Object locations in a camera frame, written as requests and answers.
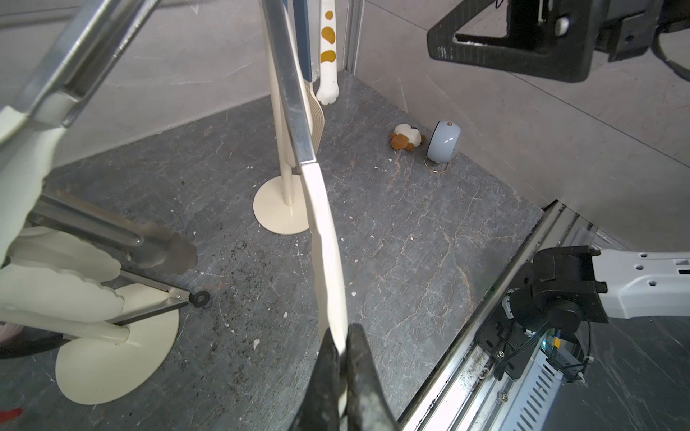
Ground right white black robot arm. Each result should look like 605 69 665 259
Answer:
427 1 689 336

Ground cream utensil stand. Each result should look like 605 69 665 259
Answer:
0 282 181 406
253 18 309 235

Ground blue handled cream tongs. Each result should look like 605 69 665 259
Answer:
292 0 325 154

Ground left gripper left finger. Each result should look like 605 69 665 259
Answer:
289 330 341 431

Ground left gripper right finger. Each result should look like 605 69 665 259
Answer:
345 323 399 431

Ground slim white tongs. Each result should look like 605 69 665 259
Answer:
316 0 340 105

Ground red handled steel tongs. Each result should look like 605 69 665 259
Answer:
28 191 198 274

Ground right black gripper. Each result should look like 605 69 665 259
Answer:
427 1 663 83

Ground grey blue dome toy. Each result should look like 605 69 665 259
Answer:
424 121 462 174

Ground black steel tongs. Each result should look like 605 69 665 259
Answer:
1 270 210 359

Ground brown white plush toy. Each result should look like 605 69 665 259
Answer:
390 123 426 152

